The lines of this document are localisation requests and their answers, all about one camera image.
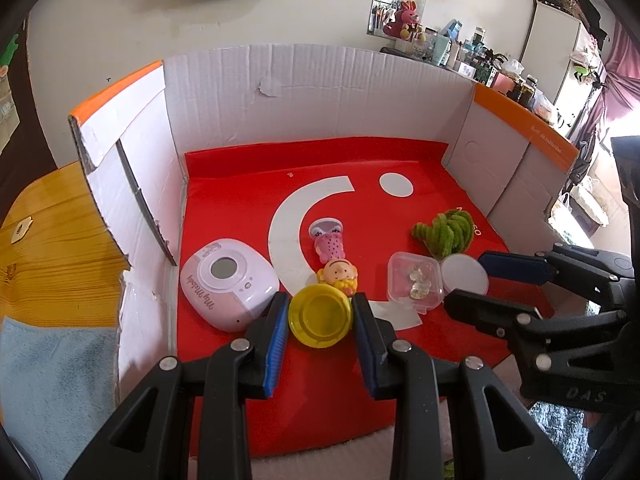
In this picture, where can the green fuzzy toy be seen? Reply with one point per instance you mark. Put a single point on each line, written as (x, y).
(445, 232)

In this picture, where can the white round lid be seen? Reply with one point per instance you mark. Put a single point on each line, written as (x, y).
(462, 272)

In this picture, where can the pink curtain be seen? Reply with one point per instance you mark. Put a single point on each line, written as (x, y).
(617, 75)

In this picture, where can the pink rounded gadget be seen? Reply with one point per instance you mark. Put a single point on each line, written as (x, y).
(250, 285)

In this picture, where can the blue fluffy towel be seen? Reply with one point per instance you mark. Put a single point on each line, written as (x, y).
(50, 385)

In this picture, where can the dark bags on cabinet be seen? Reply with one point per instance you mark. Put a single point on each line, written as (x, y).
(565, 0)

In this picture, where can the orange cardboard box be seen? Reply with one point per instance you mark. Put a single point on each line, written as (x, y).
(320, 90)

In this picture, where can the clear plastic bag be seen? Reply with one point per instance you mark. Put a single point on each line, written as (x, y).
(6, 110)

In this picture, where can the white cabinet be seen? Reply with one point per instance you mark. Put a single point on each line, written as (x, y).
(550, 45)

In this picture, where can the red printed liner sheet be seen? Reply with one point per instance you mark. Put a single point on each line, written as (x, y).
(225, 195)

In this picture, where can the small wooden tag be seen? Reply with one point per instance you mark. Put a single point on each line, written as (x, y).
(21, 230)

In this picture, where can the white basket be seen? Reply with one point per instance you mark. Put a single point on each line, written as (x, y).
(590, 202)

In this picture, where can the row of bottles and jars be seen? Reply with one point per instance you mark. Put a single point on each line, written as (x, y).
(475, 50)

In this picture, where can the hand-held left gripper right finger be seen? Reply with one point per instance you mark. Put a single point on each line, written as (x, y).
(367, 360)

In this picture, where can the green spider toy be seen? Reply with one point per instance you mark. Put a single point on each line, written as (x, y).
(582, 71)

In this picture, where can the clear square plastic box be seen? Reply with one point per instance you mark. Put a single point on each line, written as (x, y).
(405, 280)

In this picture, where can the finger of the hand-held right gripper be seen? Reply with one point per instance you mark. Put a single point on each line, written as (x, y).
(515, 267)
(480, 310)

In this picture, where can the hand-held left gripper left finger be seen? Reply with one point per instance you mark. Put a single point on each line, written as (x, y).
(277, 355)

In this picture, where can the pink plush doll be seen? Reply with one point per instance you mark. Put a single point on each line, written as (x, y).
(406, 17)

